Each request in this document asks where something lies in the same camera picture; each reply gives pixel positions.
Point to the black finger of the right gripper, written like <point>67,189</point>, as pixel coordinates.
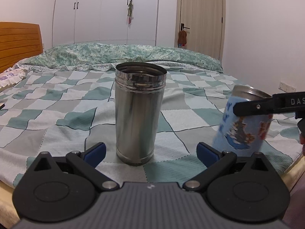
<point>256,107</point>

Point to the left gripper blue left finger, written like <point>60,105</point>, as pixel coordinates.
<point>94,155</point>

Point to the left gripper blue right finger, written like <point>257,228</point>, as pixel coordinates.
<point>207,155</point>

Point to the blue cartoon sticker cup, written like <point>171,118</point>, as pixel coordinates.
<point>242,135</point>

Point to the stainless steel tumbler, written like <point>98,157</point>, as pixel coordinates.
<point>139,90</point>

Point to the person's right hand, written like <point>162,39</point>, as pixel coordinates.
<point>302,141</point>

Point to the green floral quilt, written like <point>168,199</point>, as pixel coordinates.
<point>98,56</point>

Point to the pink book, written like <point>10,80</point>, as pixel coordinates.
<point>2,105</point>

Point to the floral pillow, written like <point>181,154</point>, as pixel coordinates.
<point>12,77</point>

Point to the beige wooden door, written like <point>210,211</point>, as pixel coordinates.
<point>206,20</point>

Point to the orange wooden headboard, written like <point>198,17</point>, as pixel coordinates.
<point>18,41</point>

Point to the white wardrobe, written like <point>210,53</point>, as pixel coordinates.
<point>104,21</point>

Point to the hanging green ornament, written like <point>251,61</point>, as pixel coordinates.
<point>130,12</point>

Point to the white wall socket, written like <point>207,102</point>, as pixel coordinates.
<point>286,88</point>

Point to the black door handle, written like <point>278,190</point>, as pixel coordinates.
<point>183,27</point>

